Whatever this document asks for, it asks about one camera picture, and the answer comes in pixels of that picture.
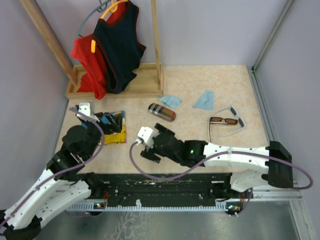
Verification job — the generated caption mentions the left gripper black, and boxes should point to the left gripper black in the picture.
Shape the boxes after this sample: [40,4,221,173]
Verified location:
[82,111,124,159]

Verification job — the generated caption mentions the brown tortoise sunglasses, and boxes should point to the brown tortoise sunglasses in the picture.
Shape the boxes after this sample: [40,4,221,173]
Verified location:
[208,116,238,142]

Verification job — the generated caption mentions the light blue cleaning cloth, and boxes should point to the light blue cleaning cloth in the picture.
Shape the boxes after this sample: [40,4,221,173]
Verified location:
[193,90,214,111]

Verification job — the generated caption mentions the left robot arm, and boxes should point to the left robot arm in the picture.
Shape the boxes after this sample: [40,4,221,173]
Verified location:
[0,113,107,240]

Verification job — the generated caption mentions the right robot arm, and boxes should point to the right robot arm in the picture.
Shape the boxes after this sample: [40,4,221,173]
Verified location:
[137,123,294,198]

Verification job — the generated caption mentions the blue yellow cartoon pouch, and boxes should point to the blue yellow cartoon pouch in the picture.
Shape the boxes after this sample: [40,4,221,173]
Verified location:
[104,110,127,145]

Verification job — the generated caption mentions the plaid glasses case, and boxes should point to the plaid glasses case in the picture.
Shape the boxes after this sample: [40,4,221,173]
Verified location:
[148,103,177,122]

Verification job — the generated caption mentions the light blue cloth rear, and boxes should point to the light blue cloth rear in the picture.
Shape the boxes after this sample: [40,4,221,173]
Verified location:
[157,95,182,109]

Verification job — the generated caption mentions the wooden clothes rack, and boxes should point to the wooden clothes rack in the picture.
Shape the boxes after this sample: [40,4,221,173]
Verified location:
[20,0,164,100]

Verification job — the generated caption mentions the red tank top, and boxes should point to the red tank top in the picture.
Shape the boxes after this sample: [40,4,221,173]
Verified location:
[70,0,131,100]

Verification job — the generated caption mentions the navy tank top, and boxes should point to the navy tank top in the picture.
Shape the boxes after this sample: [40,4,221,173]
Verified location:
[92,1,146,94]

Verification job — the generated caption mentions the yellow hanger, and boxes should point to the yellow hanger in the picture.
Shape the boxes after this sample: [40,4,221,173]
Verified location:
[90,0,130,54]

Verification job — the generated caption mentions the grey blue hanger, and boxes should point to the grey blue hanger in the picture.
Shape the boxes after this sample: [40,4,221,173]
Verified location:
[75,0,111,38]

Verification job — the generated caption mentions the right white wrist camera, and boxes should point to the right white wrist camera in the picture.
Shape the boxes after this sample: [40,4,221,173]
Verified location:
[136,126,159,149]

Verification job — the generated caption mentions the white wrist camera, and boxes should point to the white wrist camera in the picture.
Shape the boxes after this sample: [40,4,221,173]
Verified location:
[78,102,100,122]
[136,126,159,149]

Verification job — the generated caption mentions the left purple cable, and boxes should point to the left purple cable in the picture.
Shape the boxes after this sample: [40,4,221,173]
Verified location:
[0,106,105,231]

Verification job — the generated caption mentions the purple cable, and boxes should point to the purple cable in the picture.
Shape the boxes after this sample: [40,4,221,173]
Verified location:
[0,106,105,231]
[128,141,314,217]

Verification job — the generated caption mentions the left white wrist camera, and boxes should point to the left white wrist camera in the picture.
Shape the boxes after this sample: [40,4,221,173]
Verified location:
[78,102,100,122]

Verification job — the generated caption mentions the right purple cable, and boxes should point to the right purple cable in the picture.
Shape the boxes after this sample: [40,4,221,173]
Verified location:
[128,141,314,217]

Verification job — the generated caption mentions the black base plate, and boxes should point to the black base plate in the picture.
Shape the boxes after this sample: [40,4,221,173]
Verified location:
[94,173,251,208]

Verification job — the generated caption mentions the white frame sunglasses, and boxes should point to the white frame sunglasses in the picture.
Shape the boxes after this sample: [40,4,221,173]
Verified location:
[207,105,247,138]

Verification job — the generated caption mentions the white slotted cable duct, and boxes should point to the white slotted cable duct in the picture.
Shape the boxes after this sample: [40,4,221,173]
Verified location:
[67,198,241,213]

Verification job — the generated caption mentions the aluminium rail frame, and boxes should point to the aluminium rail frame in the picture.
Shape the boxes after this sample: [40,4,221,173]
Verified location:
[32,0,320,240]

